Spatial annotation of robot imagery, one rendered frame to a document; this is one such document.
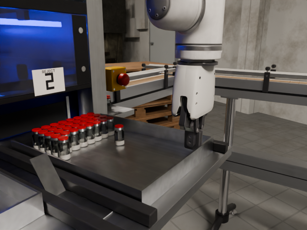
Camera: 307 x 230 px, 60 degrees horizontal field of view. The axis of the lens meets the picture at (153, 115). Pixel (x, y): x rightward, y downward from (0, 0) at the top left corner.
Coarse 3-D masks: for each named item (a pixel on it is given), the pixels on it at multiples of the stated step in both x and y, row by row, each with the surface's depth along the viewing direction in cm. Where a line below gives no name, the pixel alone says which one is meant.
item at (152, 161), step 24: (120, 120) 72; (24, 144) 53; (96, 144) 62; (144, 144) 62; (168, 144) 62; (72, 168) 45; (96, 168) 50; (120, 168) 50; (144, 168) 50; (168, 168) 50; (192, 168) 51; (120, 192) 39; (144, 192) 38
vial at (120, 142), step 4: (116, 128) 60; (120, 128) 60; (116, 132) 60; (120, 132) 60; (116, 136) 60; (120, 136) 60; (116, 140) 61; (120, 140) 61; (116, 144) 61; (120, 144) 61
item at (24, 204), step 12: (0, 180) 42; (12, 180) 40; (0, 192) 42; (12, 192) 41; (24, 192) 38; (36, 192) 37; (0, 204) 39; (12, 204) 39; (24, 204) 35; (36, 204) 36; (0, 216) 32; (12, 216) 33; (24, 216) 35; (36, 216) 36; (0, 228) 32; (12, 228) 34
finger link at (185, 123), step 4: (184, 96) 48; (184, 100) 48; (184, 104) 48; (184, 108) 48; (180, 112) 48; (184, 112) 48; (188, 112) 48; (180, 116) 48; (184, 116) 48; (188, 116) 49; (180, 120) 48; (184, 120) 48; (188, 120) 49; (180, 124) 48; (184, 124) 48; (188, 124) 49
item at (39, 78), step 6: (36, 72) 61; (42, 72) 62; (48, 72) 64; (54, 72) 65; (60, 72) 66; (36, 78) 61; (42, 78) 63; (48, 78) 64; (54, 78) 65; (60, 78) 67; (36, 84) 61; (42, 84) 63; (48, 84) 64; (54, 84) 66; (60, 84) 67; (36, 90) 62; (42, 90) 63; (48, 90) 64; (54, 90) 66; (60, 90) 67
